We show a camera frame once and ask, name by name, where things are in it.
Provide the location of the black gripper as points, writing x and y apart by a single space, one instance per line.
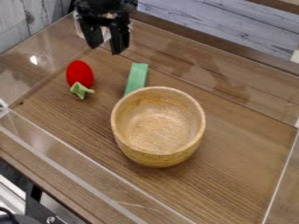
108 13

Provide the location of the red plush fruit green stem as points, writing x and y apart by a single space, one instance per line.
80 78

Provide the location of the green rectangular block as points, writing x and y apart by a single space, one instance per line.
136 77

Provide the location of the wooden bowl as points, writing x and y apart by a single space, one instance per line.
157 123

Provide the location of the clear acrylic tray walls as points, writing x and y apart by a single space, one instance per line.
240 180

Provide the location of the black metal table bracket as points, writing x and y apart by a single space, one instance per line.
43 208

